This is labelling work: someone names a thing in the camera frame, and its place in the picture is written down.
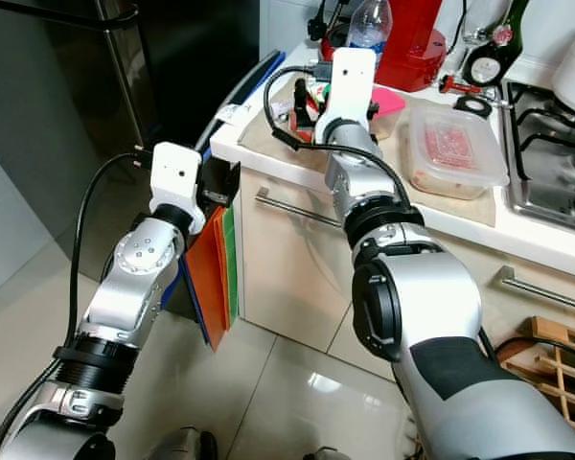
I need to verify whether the dark green glass bottle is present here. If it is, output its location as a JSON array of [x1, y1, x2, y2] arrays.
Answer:
[[484, 0, 534, 54]]

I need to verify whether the clear water bottle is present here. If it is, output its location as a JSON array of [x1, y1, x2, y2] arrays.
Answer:
[[344, 0, 395, 59]]

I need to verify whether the clear plastic food container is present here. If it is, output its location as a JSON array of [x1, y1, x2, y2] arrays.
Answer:
[[406, 103, 512, 201]]

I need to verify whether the robot left leg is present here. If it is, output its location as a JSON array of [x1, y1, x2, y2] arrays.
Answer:
[[149, 428, 217, 460]]

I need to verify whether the green plastic board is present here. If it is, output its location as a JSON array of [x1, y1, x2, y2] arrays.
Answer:
[[222, 204, 240, 323]]

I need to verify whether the tall steel fridge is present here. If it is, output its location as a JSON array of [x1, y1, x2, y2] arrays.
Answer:
[[0, 0, 265, 318]]

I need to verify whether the beige kitchen cabinet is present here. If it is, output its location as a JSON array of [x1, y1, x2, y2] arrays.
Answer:
[[211, 120, 575, 384]]

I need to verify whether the red handled kitchen tool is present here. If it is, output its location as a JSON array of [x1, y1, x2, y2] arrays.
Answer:
[[438, 74, 486, 98]]

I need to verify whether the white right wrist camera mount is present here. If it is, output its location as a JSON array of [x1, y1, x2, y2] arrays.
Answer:
[[313, 47, 378, 146]]

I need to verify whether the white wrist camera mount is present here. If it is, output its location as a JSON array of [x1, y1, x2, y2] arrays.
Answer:
[[313, 47, 378, 146], [148, 141, 206, 235]]

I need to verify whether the round dial kitchen timer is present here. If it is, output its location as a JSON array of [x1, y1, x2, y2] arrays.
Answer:
[[463, 38, 510, 88]]

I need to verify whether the beige placemat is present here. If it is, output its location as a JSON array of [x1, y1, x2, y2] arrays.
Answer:
[[234, 90, 500, 227]]

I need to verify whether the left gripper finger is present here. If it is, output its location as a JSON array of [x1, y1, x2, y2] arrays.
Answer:
[[211, 161, 242, 207]]

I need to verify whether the white paper scrap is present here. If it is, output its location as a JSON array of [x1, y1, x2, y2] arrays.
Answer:
[[215, 103, 251, 127]]

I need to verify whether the robot leg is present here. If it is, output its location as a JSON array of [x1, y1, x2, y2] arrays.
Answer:
[[149, 428, 217, 460], [305, 447, 356, 460]]

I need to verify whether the red kitchen appliance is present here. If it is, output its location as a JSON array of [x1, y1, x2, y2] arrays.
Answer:
[[320, 0, 448, 93]]

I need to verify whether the blue plastic board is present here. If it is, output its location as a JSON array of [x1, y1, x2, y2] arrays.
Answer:
[[160, 257, 218, 352]]

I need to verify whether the wooden slatted rack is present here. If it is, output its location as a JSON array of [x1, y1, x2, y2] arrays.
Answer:
[[494, 314, 575, 444]]

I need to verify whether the steel cabinet handle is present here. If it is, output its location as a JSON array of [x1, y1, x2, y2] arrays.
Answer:
[[253, 186, 339, 229], [497, 265, 575, 316]]

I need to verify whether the robot right leg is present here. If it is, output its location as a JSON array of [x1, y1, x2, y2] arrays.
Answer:
[[305, 447, 356, 460]]

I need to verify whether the blue framed dark board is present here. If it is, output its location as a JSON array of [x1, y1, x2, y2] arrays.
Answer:
[[177, 48, 281, 154]]

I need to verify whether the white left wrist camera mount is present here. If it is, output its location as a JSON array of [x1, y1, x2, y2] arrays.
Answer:
[[148, 141, 206, 235]]

